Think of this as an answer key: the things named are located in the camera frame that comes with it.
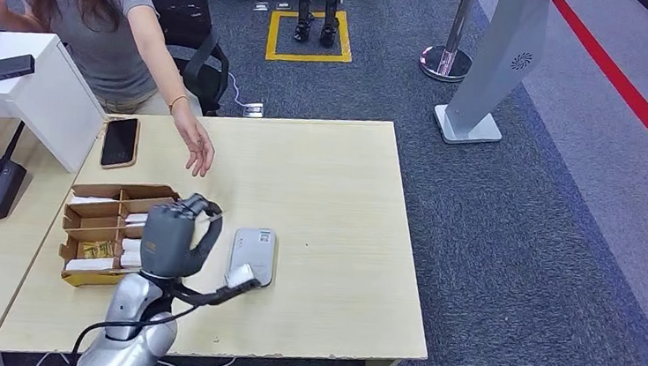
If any black smartphone brown case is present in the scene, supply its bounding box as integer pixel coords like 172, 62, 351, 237
99, 114, 142, 174

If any wooden card organizer box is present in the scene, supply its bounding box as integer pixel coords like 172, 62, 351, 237
55, 176, 183, 297

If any chrome stanchion post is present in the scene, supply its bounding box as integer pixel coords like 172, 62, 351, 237
417, 0, 480, 86

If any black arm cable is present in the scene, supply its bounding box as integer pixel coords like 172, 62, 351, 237
71, 295, 200, 366

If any person's left hand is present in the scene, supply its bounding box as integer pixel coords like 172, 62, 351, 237
168, 103, 220, 180

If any grey standing kiosk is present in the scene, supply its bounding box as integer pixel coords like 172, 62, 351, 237
430, 0, 553, 153

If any white socket cable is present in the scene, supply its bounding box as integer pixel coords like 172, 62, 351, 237
225, 71, 253, 109

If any grey card reader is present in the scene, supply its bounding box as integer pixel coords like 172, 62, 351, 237
225, 224, 280, 290

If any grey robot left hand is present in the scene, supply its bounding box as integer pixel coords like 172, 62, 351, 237
137, 189, 227, 284

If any gold card in organizer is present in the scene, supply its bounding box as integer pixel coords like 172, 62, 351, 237
78, 239, 118, 263

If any white desk riser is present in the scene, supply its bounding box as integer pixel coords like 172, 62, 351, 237
0, 28, 114, 177

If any person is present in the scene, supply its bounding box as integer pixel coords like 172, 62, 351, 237
0, 0, 229, 180

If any black office chair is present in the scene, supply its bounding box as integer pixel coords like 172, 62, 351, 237
119, 0, 236, 118

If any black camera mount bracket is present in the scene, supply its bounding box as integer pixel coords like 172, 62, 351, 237
169, 271, 263, 313

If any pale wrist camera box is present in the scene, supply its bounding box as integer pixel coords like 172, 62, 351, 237
223, 261, 257, 292

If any small black box device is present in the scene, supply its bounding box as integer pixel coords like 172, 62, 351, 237
0, 51, 38, 85

